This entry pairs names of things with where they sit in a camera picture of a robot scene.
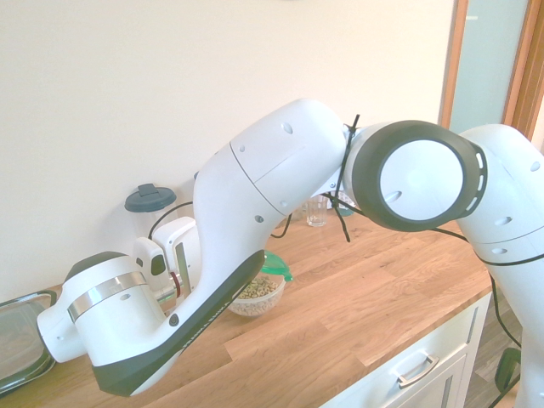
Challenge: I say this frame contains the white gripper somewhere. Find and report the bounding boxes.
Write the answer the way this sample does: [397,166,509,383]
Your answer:
[152,216,201,295]

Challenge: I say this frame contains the green round container lid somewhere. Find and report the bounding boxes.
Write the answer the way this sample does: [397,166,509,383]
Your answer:
[259,250,294,282]

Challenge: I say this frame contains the clear jug dark teal lid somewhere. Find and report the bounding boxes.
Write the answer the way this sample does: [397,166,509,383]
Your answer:
[124,183,179,256]

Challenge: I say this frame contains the clear plastic food bowl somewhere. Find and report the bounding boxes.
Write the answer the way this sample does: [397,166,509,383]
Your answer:
[228,271,286,318]

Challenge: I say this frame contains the rectangular glass container green clips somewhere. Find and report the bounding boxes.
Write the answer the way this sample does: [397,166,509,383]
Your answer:
[0,289,59,394]

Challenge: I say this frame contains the beige cereal rings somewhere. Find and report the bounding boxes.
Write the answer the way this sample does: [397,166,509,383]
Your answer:
[236,275,282,299]

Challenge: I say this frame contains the clear drinking glass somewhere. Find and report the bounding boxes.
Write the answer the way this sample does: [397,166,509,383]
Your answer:
[305,195,331,228]

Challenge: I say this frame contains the white cabinet drawer front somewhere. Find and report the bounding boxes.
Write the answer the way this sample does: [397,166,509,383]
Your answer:
[322,292,494,408]

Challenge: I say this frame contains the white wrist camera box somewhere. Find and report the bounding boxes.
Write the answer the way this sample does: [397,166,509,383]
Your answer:
[133,236,169,295]

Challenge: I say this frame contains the silver drawer handle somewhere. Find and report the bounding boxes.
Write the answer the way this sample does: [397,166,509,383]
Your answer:
[397,354,439,388]

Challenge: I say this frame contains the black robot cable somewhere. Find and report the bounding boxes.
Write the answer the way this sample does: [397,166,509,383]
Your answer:
[148,112,544,408]

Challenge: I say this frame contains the wooden door frame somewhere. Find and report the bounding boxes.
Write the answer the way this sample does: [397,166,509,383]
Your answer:
[439,0,544,144]

